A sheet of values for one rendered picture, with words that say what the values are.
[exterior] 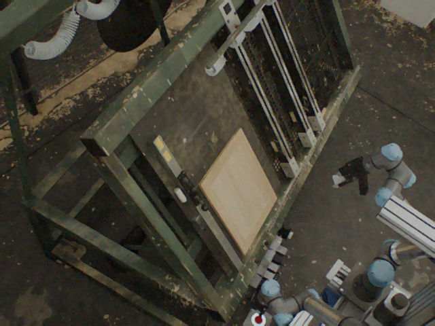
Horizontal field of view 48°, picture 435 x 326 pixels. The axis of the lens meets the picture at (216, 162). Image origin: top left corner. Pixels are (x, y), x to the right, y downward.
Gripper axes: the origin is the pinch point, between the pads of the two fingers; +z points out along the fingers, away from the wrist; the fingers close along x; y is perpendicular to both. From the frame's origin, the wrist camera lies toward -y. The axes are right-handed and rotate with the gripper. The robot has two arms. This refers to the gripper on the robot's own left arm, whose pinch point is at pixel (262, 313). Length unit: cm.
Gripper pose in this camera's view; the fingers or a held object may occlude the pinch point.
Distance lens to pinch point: 251.6
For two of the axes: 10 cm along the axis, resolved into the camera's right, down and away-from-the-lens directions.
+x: -4.8, 7.0, -5.3
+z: -1.0, 5.6, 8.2
